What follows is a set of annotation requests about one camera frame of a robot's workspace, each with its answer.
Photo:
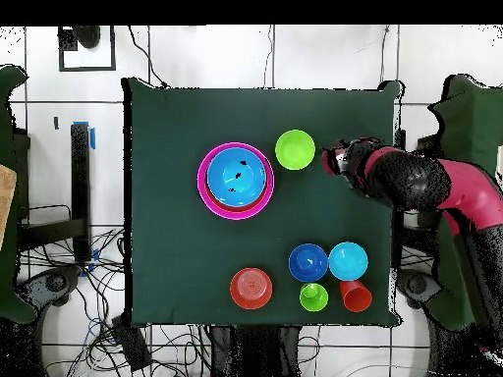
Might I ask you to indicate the small green bowl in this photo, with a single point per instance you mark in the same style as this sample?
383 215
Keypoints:
295 150

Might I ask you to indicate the wide orange bowl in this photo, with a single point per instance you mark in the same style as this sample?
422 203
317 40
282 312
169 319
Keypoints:
264 200

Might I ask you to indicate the small light blue bowl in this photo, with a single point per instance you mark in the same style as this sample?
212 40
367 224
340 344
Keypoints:
349 263

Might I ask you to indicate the small dark blue bowl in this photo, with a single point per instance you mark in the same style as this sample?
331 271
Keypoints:
312 269

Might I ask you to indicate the medium blue bowl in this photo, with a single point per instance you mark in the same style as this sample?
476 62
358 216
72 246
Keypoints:
220 176

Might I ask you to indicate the large pink bowl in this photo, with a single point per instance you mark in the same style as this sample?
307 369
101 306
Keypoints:
202 188

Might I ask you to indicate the orange cup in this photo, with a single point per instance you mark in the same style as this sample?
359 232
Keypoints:
357 298

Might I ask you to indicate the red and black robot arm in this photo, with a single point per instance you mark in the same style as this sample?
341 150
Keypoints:
467 188

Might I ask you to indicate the green cup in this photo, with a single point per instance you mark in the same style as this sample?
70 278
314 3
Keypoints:
314 300

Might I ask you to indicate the green cloth side table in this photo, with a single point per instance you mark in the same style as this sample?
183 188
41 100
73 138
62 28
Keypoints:
467 125
7 275

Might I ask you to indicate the small deep orange bowl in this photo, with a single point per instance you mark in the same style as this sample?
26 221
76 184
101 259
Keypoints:
250 288

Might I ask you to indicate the grey wheeled floor base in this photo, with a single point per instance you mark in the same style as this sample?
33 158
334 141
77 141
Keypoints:
416 284
53 282

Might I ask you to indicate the white box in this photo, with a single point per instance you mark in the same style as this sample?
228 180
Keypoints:
500 159

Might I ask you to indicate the dark green tablecloth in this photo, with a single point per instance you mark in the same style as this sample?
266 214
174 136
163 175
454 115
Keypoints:
177 255

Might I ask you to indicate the black floor box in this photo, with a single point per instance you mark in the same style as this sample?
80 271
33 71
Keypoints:
131 341

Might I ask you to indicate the person's foot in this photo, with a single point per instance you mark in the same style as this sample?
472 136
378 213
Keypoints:
87 36

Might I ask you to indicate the black post with blue tape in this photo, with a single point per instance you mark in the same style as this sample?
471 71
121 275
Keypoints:
80 188

